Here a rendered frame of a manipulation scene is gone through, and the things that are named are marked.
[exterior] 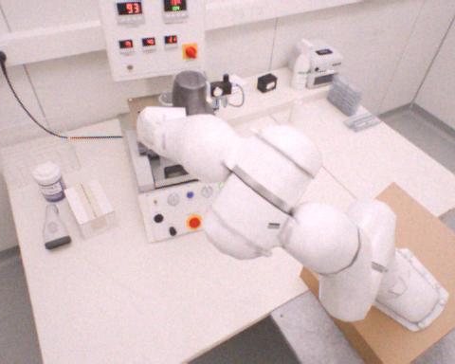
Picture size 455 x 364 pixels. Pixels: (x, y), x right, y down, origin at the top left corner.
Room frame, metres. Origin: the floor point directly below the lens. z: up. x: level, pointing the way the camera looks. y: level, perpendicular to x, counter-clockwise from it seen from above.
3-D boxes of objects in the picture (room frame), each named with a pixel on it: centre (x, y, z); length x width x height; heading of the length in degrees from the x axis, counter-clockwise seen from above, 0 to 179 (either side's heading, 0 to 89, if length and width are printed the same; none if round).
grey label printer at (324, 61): (1.87, -0.37, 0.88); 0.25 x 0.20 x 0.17; 28
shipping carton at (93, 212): (0.80, 0.52, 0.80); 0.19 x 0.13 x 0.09; 34
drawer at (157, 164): (0.98, 0.23, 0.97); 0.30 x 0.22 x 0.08; 24
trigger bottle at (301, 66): (1.75, -0.29, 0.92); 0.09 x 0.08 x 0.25; 28
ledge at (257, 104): (1.70, -0.12, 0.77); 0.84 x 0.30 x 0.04; 124
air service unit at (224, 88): (1.23, 0.10, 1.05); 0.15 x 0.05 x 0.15; 114
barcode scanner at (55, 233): (0.72, 0.62, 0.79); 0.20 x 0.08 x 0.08; 34
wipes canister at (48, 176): (0.88, 0.68, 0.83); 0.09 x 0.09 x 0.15
